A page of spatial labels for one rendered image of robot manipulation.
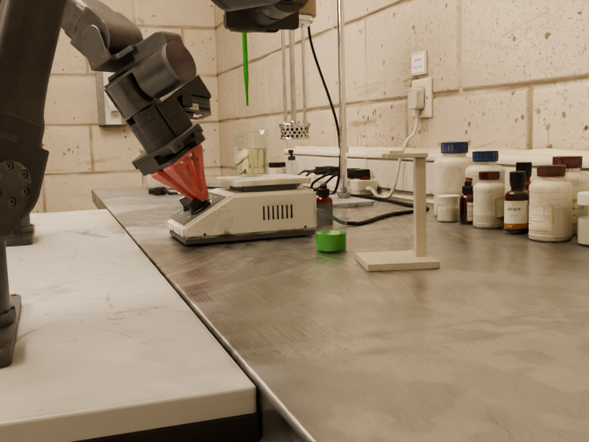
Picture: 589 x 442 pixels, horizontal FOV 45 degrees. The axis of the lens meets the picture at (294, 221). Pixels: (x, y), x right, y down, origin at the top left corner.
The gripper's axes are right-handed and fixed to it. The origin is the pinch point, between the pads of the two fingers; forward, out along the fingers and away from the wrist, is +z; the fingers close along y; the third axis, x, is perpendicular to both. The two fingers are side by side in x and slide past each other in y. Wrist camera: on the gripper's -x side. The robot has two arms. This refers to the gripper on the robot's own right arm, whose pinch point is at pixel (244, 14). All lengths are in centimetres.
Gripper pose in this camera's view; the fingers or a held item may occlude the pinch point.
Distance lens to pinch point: 106.8
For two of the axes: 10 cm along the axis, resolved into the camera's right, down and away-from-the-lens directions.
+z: -3.4, -1.1, 9.3
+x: 0.3, 9.9, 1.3
